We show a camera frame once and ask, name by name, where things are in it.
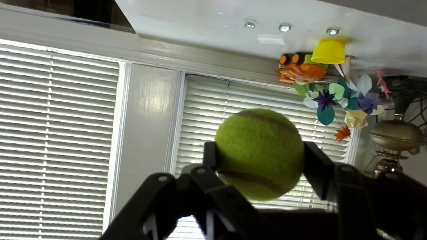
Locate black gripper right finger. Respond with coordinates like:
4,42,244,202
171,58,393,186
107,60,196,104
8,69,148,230
302,140,427,240

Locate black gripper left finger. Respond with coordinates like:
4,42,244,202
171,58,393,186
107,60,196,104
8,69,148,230
99,140,289,240

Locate green tennis ball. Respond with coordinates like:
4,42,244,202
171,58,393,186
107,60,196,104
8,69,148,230
214,106,307,202

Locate brass lamp with yellow shade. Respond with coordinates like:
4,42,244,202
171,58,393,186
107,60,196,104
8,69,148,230
362,73,427,180

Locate white window blind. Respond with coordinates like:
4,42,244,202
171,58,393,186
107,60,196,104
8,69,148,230
170,72,354,240
0,36,123,240

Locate colourful toys on shelf top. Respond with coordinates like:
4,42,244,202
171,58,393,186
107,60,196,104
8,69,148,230
293,72,394,144

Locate orange toy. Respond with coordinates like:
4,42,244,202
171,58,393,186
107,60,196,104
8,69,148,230
277,50,330,86

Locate small yellow cup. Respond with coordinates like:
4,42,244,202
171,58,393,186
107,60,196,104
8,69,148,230
310,36,350,66

